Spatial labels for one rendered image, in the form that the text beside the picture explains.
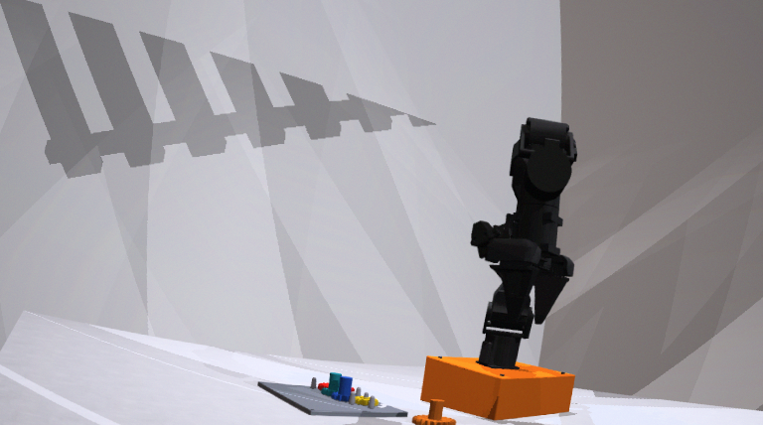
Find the orange gear with hub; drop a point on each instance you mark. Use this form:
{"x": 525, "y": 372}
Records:
{"x": 435, "y": 415}

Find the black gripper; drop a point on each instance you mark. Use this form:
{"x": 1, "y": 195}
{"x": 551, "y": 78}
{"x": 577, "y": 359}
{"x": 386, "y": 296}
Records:
{"x": 531, "y": 259}

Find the blue gear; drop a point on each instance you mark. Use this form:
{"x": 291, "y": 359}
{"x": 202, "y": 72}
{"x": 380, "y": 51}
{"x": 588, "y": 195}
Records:
{"x": 345, "y": 389}

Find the red gear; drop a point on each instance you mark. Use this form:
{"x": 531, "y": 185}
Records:
{"x": 326, "y": 385}

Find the yellow gear with black stripe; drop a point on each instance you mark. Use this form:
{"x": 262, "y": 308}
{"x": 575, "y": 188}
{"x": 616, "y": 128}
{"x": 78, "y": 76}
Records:
{"x": 364, "y": 401}

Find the teal gear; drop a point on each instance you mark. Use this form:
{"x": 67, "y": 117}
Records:
{"x": 333, "y": 384}

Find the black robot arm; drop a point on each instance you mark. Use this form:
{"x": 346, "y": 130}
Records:
{"x": 541, "y": 167}

